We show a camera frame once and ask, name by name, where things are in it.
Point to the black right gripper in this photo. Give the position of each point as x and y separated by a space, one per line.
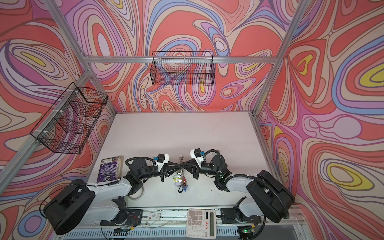
188 165

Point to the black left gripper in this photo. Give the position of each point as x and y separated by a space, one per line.
166 172

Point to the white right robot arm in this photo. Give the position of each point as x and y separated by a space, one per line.
269 197

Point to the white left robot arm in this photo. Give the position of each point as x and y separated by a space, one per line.
82 203

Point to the white tape roll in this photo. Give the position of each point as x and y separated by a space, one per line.
137 195

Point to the white staples box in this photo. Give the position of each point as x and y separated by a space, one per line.
154 216

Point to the white calculator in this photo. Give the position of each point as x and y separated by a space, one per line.
201 224

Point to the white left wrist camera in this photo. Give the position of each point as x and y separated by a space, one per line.
160 161

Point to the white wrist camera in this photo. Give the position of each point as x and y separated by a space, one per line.
198 156
160 161

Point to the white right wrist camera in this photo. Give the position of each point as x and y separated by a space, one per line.
198 156

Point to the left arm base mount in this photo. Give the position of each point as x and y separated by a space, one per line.
125 218

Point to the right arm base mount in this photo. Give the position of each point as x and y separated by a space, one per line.
234 215

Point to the black wire basket back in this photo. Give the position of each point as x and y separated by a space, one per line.
185 68

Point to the black wire basket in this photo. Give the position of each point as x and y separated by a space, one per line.
67 125
185 68

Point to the black wire basket left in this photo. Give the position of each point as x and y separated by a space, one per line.
67 125

